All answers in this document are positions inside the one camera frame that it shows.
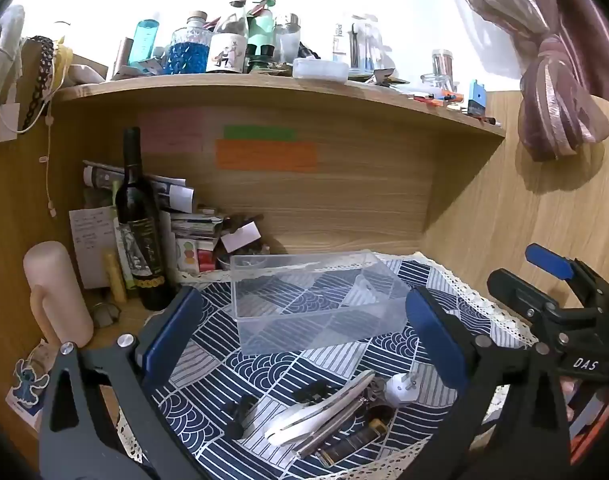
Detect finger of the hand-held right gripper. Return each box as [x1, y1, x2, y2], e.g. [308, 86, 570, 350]
[487, 268, 562, 323]
[525, 242, 609, 311]

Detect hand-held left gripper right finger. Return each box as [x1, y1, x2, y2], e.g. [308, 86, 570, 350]
[404, 287, 574, 480]

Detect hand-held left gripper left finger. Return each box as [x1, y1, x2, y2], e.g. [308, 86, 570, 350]
[38, 286, 206, 480]

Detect white plug adapter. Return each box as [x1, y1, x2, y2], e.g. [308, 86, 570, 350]
[384, 355, 423, 407]

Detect black binder clip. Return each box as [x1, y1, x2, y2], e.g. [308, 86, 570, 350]
[226, 394, 258, 442]

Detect clear plastic storage box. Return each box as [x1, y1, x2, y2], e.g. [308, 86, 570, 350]
[230, 249, 413, 359]

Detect black and gold lighter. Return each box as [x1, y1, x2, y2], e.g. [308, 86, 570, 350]
[315, 419, 388, 467]

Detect white bottle opener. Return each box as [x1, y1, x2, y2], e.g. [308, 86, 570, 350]
[266, 370, 378, 450]

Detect blue white patterned tablecloth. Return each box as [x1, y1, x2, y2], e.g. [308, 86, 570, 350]
[118, 251, 541, 480]

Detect yellow tube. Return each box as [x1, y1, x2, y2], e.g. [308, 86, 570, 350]
[102, 249, 128, 304]

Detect dark wine bottle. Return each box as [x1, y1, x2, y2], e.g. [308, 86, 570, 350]
[114, 127, 176, 312]

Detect small white card box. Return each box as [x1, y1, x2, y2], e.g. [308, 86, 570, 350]
[220, 221, 263, 254]

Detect white note paper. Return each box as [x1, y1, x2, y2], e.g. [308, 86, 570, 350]
[68, 205, 119, 291]

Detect rolled magazine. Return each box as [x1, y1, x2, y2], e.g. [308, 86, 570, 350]
[81, 159, 196, 214]

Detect blue cartoon sticker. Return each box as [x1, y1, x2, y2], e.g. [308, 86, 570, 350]
[11, 356, 51, 407]

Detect pink striped curtain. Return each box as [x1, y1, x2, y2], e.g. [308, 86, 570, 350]
[437, 0, 609, 162]

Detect blue plastic box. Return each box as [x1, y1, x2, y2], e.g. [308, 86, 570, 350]
[466, 79, 488, 116]

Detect orange marker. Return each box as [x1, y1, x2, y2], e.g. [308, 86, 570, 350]
[413, 90, 465, 109]

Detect orange sticky note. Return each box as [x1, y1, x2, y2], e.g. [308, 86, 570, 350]
[215, 139, 318, 172]

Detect pink sticky note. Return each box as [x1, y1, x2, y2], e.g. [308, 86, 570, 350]
[138, 108, 206, 156]

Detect empty glass jar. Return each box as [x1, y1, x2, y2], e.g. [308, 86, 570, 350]
[421, 72, 458, 93]

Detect green sticky note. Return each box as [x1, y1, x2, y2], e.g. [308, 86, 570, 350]
[223, 124, 298, 142]

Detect clear tube of pencils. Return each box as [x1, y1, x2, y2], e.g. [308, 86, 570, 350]
[430, 49, 455, 79]

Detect wooden shelf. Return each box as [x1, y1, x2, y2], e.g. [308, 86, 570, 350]
[51, 71, 508, 139]

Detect white hanging tag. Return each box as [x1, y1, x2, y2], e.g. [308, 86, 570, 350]
[0, 102, 20, 144]

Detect blue glass bottle with cork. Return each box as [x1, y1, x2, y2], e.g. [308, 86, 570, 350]
[168, 10, 213, 76]

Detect packaged toothbrushes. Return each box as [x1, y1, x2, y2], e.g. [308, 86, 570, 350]
[333, 14, 385, 74]

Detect white plastic container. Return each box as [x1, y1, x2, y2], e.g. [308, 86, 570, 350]
[291, 57, 350, 81]

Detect teal plastic bottle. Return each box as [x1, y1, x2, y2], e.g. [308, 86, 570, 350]
[129, 18, 160, 69]

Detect clear labelled glass bottle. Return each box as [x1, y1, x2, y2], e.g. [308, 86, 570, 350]
[206, 0, 250, 75]

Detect clear jar with silver lid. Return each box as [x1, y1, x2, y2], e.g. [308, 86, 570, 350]
[274, 13, 302, 64]

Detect mint green pump bottle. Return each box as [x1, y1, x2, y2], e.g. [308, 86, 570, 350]
[246, 0, 278, 59]

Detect white fluffy band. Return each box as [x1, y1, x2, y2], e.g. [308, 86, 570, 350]
[0, 4, 26, 82]

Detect pale pink bottle with handle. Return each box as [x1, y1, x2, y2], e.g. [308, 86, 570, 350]
[23, 240, 96, 349]

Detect black lace strap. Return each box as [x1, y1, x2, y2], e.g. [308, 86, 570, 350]
[21, 35, 56, 132]

